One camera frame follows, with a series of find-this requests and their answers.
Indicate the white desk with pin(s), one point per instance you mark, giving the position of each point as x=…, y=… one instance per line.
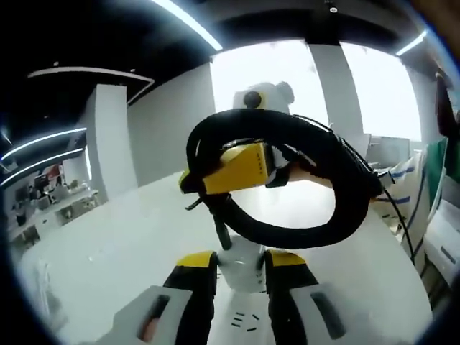
x=125, y=233

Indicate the background office workstations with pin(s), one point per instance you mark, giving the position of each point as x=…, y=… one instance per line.
x=54, y=208

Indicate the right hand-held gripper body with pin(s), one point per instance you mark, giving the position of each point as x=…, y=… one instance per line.
x=273, y=98

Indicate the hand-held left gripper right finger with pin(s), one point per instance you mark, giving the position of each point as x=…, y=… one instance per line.
x=287, y=284

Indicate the white chest-worn device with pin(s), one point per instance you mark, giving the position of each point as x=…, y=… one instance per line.
x=443, y=233

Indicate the person's white striped clothing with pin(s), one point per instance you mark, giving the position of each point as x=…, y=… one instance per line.
x=406, y=187

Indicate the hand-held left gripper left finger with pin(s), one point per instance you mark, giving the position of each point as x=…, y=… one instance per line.
x=194, y=287

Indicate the person's right hand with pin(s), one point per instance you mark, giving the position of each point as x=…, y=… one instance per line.
x=309, y=178

